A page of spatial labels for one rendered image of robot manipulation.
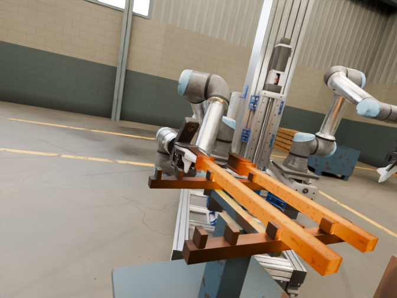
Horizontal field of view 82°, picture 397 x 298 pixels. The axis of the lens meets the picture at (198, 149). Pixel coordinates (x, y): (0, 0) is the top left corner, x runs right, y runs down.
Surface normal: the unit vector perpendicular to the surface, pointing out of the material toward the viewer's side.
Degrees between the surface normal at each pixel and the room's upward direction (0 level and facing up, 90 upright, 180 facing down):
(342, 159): 90
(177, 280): 0
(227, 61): 90
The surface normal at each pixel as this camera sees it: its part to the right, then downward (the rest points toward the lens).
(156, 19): 0.27, 0.26
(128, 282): 0.20, -0.96
